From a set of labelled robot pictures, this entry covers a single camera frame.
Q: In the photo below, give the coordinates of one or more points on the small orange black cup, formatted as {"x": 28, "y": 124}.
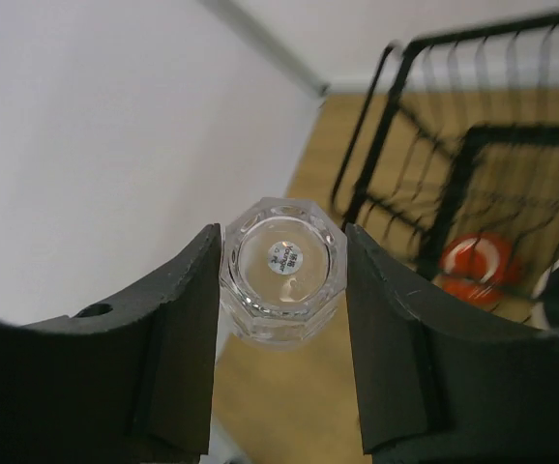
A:
{"x": 475, "y": 267}

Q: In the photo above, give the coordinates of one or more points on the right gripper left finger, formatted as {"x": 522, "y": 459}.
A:
{"x": 128, "y": 379}

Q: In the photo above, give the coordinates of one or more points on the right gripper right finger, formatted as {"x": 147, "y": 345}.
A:
{"x": 440, "y": 381}

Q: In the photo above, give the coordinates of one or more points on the clear stemless glass front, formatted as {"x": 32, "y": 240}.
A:
{"x": 283, "y": 271}

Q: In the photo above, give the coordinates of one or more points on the black wire dish rack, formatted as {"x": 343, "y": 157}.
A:
{"x": 459, "y": 134}

